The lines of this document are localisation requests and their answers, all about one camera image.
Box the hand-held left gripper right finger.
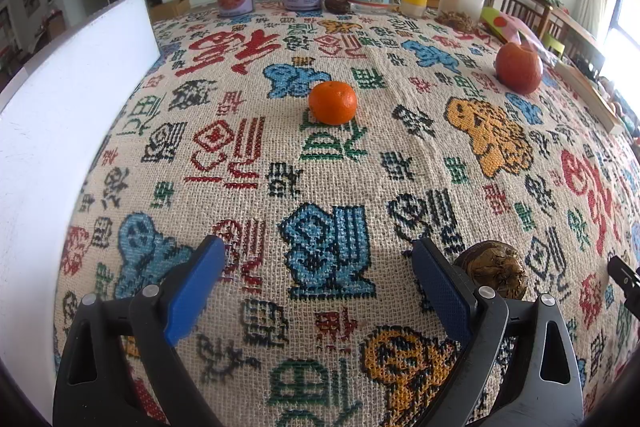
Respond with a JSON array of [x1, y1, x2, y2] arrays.
[[411, 237, 586, 427]]

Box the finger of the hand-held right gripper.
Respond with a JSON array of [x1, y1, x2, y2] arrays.
[[607, 255, 640, 295]]

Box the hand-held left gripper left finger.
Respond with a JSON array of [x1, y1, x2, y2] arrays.
[[52, 235, 227, 427]]

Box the dark wrinkled fruit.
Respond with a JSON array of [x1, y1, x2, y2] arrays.
[[452, 241, 528, 303]]

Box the white cardboard box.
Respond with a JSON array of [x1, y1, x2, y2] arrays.
[[0, 0, 162, 427]]

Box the small orange tangerine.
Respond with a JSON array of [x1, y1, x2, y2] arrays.
[[308, 81, 358, 126]]

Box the red apple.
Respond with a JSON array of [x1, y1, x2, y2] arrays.
[[495, 41, 543, 95]]

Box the row of small colourful items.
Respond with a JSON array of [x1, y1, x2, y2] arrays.
[[600, 77, 640, 138]]

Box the printed woven tablecloth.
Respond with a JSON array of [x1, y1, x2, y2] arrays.
[[52, 0, 640, 427]]

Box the yellow paperback book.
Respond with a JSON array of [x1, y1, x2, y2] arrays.
[[552, 62, 626, 136]]

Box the pile of dried peel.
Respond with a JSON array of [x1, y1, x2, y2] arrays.
[[435, 9, 481, 30]]

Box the colourful plastic bag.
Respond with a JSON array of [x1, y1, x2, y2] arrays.
[[480, 6, 551, 58]]

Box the dark wooden bench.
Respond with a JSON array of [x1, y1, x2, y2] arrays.
[[490, 0, 606, 78]]

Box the brown cardboard box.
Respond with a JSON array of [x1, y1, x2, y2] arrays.
[[150, 0, 191, 24]]

